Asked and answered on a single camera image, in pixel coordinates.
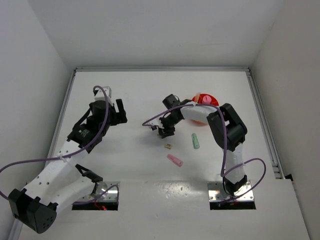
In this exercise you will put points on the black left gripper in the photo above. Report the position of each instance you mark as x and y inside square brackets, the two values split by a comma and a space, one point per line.
[118, 117]

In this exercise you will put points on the pink glue bottle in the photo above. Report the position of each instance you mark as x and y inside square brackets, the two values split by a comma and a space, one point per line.
[206, 99]

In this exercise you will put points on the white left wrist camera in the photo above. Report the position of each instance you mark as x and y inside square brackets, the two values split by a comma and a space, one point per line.
[102, 92]

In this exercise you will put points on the green capped marker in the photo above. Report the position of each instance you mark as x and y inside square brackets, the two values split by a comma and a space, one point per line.
[195, 141]

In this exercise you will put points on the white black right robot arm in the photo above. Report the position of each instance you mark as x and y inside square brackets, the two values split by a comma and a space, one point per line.
[227, 128]

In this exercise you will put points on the metal base plate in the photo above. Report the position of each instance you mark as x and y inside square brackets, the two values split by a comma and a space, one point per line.
[216, 193]
[105, 192]

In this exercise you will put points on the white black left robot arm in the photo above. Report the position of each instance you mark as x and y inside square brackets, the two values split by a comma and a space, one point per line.
[64, 181]

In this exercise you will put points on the yellow eraser with barcode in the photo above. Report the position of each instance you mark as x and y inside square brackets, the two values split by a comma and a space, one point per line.
[168, 146]

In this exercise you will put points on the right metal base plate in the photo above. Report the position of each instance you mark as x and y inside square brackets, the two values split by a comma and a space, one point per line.
[216, 193]

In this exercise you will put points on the yellow green highlighter pen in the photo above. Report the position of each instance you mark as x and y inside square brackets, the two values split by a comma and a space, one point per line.
[196, 97]

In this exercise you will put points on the pink transparent case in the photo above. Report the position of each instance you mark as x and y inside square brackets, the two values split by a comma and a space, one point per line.
[175, 160]

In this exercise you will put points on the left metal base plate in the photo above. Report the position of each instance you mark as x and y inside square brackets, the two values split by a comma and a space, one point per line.
[105, 192]

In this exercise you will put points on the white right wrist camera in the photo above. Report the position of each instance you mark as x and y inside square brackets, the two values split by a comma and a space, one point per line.
[155, 124]

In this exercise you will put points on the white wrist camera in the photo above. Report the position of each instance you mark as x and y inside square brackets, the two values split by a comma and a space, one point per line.
[155, 124]
[102, 92]

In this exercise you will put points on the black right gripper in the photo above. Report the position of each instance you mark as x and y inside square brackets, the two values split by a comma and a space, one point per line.
[166, 131]

